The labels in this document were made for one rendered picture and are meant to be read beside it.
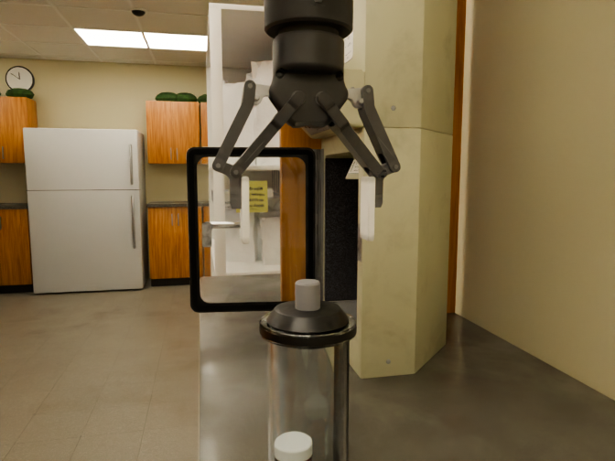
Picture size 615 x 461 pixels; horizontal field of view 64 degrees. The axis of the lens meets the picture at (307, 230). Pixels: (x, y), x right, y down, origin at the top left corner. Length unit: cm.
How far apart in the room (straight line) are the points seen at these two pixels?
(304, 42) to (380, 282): 54
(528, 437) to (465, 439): 10
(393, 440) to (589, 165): 63
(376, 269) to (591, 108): 50
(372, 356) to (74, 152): 518
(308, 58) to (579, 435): 67
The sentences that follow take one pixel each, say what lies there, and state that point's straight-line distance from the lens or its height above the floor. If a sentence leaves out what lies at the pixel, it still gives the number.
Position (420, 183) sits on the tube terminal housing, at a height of 131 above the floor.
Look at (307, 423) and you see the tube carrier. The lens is 55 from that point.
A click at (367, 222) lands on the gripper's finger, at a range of 54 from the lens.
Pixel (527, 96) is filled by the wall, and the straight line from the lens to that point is 124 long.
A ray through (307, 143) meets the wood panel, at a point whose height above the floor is 140.
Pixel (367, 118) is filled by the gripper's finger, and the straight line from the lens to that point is 54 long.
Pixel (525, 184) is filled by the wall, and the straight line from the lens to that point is 122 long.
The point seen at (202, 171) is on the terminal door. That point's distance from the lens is 119.
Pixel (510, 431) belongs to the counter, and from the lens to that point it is 86.
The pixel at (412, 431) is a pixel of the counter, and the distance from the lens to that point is 82.
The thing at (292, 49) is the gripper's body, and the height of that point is 145.
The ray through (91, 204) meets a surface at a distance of 586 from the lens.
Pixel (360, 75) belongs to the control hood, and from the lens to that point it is 91.
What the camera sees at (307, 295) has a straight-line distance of 53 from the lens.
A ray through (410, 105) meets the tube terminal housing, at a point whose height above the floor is 145.
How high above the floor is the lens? 133
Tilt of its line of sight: 7 degrees down
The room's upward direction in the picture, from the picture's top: straight up
